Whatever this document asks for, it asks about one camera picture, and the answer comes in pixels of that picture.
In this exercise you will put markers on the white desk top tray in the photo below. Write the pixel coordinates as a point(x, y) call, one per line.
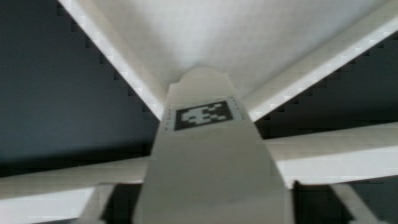
point(274, 41)

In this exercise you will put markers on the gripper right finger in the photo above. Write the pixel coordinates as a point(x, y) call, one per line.
point(331, 204)

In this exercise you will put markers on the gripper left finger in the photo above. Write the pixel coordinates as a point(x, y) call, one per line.
point(111, 204)

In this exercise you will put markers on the white desk leg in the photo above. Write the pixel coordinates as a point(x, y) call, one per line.
point(212, 183)

